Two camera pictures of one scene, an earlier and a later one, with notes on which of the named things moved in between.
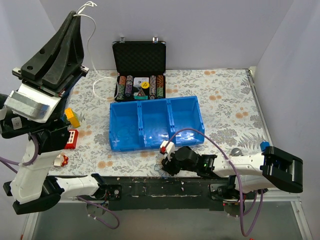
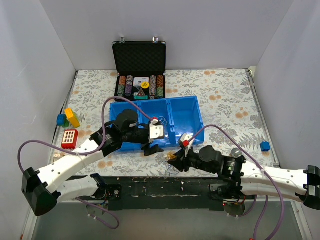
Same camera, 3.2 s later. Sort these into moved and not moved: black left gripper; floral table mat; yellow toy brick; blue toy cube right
Moved: black left gripper
Not moved: blue toy cube right; floral table mat; yellow toy brick
